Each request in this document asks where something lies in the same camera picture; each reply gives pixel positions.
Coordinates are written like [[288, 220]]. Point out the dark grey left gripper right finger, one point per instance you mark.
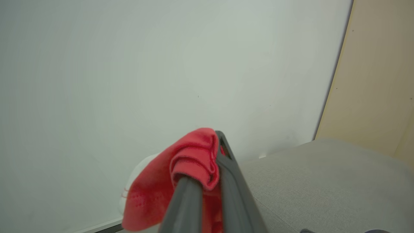
[[236, 194]]

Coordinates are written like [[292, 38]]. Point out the white and dark baseboard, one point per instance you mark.
[[103, 226]]

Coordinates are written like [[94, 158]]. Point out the beige wooden panel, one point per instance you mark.
[[375, 81]]

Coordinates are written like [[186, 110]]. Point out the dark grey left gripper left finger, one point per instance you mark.
[[184, 207]]

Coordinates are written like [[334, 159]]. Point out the red cloth garment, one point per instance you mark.
[[152, 194]]

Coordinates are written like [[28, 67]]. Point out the grey fabric sofa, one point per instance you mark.
[[323, 187]]

